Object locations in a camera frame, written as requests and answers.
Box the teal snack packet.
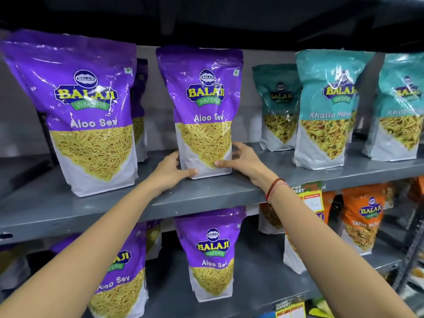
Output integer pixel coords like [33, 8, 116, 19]
[293, 49, 376, 171]
[252, 64, 303, 152]
[362, 52, 424, 162]

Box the large purple snack packet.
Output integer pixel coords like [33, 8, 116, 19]
[0, 29, 139, 198]

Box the yellow shelf price tag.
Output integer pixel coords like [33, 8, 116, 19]
[274, 299, 307, 318]
[289, 181, 327, 213]

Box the person's right forearm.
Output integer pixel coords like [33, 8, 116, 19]
[266, 180, 418, 318]

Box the person's right hand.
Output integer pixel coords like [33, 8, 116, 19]
[214, 142, 278, 195]

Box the perforated metal shelf upright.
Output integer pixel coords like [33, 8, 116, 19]
[392, 199, 424, 297]

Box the person's left hand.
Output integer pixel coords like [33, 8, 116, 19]
[153, 150, 199, 195]

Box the person's left forearm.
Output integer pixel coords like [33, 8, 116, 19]
[0, 175, 171, 318]

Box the red thread bracelet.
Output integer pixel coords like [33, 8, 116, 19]
[265, 178, 289, 204]

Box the green snack packet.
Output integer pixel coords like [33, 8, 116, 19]
[307, 297, 336, 318]

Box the orange snack packet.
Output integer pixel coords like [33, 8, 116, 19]
[258, 202, 286, 235]
[283, 191, 336, 275]
[408, 176, 424, 204]
[341, 183, 395, 256]

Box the dark metal shelf board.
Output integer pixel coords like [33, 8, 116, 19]
[0, 0, 424, 54]

